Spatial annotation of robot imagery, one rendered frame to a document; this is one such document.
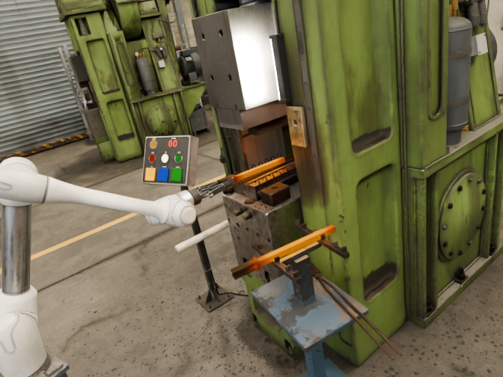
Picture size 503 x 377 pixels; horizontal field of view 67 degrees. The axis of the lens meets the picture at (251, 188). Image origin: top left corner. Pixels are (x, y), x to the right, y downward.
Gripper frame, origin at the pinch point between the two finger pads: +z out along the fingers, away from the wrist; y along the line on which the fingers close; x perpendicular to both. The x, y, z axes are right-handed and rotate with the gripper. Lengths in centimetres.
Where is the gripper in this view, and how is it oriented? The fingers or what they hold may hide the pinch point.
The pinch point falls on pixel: (227, 182)
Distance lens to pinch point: 180.5
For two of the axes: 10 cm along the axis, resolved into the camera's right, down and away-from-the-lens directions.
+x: -1.8, -9.0, -3.9
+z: 7.9, -3.7, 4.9
